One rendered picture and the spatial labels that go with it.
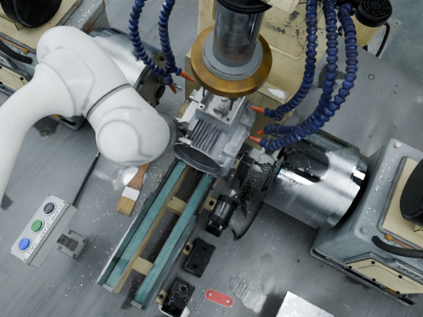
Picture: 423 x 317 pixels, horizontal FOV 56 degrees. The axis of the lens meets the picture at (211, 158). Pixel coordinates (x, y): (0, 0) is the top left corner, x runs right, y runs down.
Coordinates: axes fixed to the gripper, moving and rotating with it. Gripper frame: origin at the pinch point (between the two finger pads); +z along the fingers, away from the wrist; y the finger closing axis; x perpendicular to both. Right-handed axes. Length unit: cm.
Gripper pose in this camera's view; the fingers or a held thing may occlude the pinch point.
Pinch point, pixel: (181, 127)
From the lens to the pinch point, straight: 104.6
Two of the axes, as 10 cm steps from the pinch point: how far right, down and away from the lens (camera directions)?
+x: -4.3, 8.8, 1.9
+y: -8.8, -4.6, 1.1
